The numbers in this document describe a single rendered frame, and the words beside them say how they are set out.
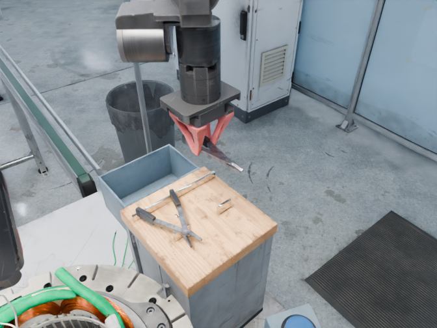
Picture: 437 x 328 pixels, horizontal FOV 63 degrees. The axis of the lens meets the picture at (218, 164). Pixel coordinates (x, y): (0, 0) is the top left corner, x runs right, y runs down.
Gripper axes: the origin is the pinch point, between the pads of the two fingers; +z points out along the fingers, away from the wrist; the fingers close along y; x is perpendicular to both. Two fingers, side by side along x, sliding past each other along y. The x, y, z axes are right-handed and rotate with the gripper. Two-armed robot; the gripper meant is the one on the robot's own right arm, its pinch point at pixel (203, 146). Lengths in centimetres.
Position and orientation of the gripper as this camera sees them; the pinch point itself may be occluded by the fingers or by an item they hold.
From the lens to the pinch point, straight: 57.1
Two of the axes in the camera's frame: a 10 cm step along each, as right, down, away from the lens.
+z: 0.1, 7.7, 6.4
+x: 6.5, 4.8, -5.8
